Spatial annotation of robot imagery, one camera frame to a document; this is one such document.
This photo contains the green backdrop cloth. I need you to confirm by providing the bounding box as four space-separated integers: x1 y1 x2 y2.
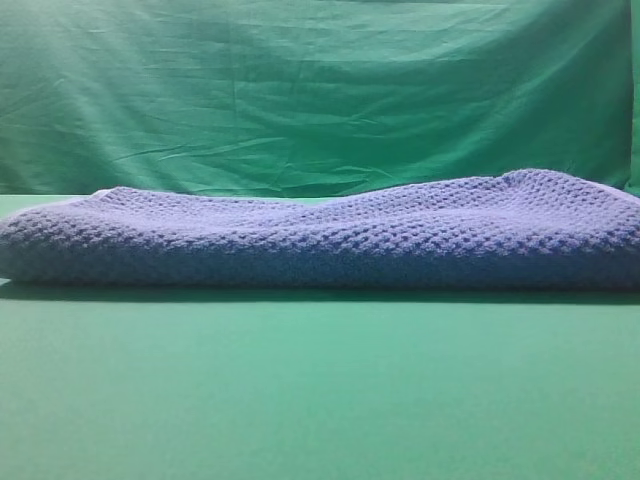
1 1 639 198

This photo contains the blue waffle-weave towel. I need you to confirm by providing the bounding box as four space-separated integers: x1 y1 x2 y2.
1 169 639 290

